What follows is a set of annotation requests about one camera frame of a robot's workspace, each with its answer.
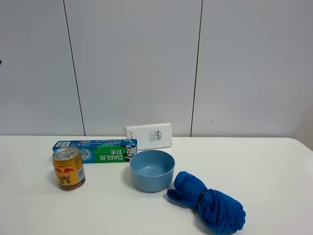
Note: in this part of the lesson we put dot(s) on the Darlie toothpaste box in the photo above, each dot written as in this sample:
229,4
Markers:
103,151

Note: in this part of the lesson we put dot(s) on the blue bundled cloth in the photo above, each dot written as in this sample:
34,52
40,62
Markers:
221,213

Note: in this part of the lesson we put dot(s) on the black band on cloth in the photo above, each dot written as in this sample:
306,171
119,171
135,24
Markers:
201,196

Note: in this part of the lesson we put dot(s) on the white rectangular box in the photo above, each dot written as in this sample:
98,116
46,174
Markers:
151,136

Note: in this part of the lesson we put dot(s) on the gold Red Bull can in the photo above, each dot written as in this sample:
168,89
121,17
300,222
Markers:
69,168

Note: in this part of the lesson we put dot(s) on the light blue plastic bowl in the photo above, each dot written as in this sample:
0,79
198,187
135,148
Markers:
152,170

